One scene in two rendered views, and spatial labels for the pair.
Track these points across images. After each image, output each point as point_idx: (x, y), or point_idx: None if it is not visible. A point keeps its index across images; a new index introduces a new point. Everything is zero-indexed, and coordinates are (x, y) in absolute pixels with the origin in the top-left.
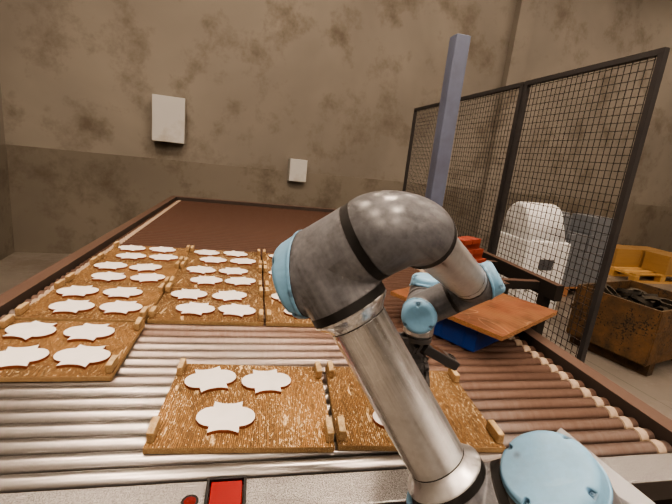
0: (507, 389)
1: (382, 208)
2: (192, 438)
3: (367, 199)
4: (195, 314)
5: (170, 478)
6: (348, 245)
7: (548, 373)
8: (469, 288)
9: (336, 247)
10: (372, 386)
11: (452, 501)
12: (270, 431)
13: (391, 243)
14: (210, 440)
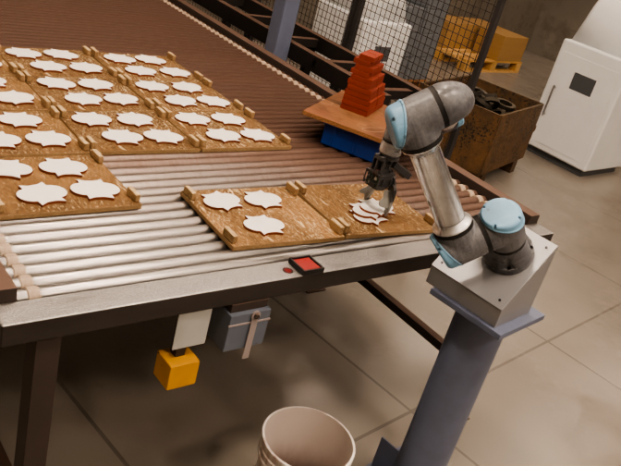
0: (420, 194)
1: (456, 95)
2: (256, 239)
3: (448, 89)
4: (131, 143)
5: (262, 262)
6: (440, 113)
7: None
8: (454, 125)
9: (434, 114)
10: (433, 181)
11: (463, 232)
12: (299, 231)
13: (459, 112)
14: (269, 239)
